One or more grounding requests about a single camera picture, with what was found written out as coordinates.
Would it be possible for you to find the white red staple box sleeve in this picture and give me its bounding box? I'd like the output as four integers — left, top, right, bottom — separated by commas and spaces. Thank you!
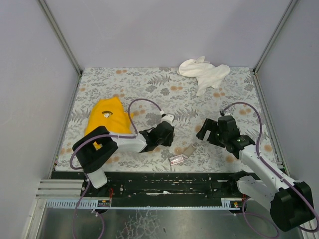
169, 155, 184, 166

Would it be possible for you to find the brown staple box tray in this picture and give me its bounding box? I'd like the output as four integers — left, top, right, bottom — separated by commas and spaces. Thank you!
182, 144, 196, 158

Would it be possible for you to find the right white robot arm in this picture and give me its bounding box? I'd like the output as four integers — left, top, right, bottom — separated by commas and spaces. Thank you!
196, 116, 315, 232

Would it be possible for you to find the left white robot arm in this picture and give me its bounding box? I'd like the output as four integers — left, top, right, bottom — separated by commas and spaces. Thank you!
72, 121, 174, 189

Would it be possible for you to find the floral table mat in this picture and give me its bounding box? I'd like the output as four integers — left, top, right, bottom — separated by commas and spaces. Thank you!
55, 67, 278, 172

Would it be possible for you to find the white crumpled cloth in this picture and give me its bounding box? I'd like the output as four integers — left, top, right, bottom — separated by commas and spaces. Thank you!
177, 56, 230, 96

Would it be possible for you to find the yellow folded cloth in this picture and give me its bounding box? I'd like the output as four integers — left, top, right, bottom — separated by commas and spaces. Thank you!
84, 97, 132, 136

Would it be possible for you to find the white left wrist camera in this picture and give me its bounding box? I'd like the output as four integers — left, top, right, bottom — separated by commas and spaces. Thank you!
161, 114, 175, 126

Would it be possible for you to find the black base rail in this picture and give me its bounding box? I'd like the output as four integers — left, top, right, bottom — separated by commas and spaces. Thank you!
51, 170, 257, 207

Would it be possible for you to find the white slotted cable duct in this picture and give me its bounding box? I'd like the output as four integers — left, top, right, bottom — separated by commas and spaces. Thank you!
46, 199, 240, 211

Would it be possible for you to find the right aluminium frame post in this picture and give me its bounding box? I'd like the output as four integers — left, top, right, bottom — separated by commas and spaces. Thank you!
253, 0, 300, 74

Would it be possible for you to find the aluminium frame post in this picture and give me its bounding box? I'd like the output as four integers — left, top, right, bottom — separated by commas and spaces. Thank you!
253, 0, 300, 74
36, 0, 83, 76

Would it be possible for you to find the left aluminium frame post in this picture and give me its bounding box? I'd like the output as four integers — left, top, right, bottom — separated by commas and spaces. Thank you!
36, 0, 83, 76

